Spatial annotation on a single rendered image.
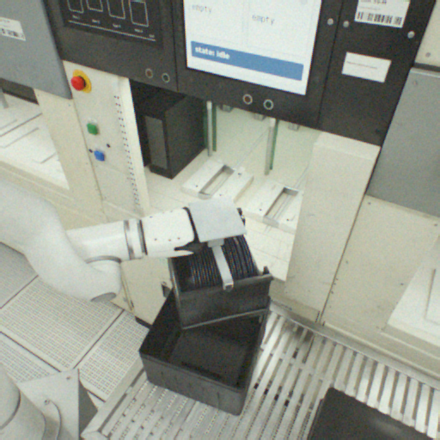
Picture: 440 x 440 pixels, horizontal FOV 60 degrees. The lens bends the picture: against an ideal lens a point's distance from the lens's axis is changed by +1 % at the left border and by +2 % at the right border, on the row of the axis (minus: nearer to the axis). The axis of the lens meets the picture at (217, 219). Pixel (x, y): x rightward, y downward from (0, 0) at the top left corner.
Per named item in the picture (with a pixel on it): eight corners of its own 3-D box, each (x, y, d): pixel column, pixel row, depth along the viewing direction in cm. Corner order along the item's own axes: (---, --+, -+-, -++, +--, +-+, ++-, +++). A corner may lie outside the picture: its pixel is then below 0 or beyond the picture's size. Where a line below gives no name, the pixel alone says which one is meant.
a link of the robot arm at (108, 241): (128, 253, 72) (122, 212, 76) (55, 267, 69) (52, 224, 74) (133, 270, 79) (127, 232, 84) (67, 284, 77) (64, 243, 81)
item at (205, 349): (185, 301, 125) (181, 268, 113) (266, 327, 118) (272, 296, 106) (145, 381, 106) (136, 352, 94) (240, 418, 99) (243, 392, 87)
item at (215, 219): (168, 274, 108) (157, 189, 87) (236, 259, 112) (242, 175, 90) (186, 352, 92) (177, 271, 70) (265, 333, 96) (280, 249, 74)
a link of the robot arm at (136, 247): (128, 238, 84) (142, 235, 85) (132, 268, 78) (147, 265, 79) (122, 210, 78) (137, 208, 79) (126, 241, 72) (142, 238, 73)
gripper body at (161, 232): (137, 233, 85) (186, 224, 87) (143, 268, 77) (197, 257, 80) (132, 209, 79) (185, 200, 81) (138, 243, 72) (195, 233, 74)
